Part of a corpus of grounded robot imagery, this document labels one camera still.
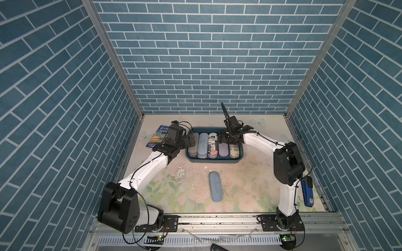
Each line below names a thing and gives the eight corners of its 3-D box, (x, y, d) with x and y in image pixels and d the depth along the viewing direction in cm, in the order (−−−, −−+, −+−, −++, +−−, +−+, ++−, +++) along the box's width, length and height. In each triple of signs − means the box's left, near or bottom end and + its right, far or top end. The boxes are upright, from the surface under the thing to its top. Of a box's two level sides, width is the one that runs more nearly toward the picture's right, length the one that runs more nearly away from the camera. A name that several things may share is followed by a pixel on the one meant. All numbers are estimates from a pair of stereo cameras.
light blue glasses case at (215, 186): (211, 202, 82) (211, 201, 80) (208, 174, 92) (208, 172, 90) (223, 201, 83) (223, 199, 80) (218, 173, 93) (219, 171, 90)
